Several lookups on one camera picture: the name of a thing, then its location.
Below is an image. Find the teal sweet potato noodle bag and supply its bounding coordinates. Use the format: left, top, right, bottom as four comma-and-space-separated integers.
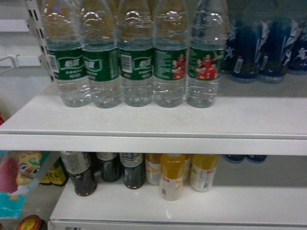
0, 150, 50, 219

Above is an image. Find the yellow juice bottle white label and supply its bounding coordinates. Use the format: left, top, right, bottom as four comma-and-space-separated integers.
159, 153, 185, 201

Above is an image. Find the clear water bottle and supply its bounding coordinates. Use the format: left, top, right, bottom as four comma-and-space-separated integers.
186, 0, 228, 108

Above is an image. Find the white metal shelf board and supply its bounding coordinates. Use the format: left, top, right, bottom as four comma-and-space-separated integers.
0, 75, 307, 155

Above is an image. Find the dark tea bottle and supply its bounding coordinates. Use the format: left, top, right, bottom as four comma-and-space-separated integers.
60, 151, 97, 196

